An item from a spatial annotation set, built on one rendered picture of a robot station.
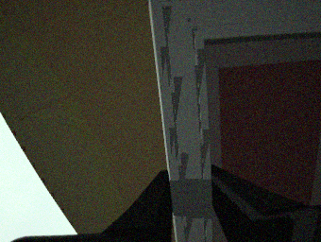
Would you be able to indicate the grey picture frame with red picture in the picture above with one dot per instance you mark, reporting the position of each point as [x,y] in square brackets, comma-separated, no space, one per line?
[240,87]

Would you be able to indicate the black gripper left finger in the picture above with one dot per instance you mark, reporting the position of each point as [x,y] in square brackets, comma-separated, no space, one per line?
[148,219]

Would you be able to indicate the orange flat board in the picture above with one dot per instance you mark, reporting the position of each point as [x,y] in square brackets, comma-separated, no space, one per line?
[79,92]

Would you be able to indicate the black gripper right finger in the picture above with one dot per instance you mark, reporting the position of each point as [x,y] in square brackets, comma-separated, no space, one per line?
[248,213]

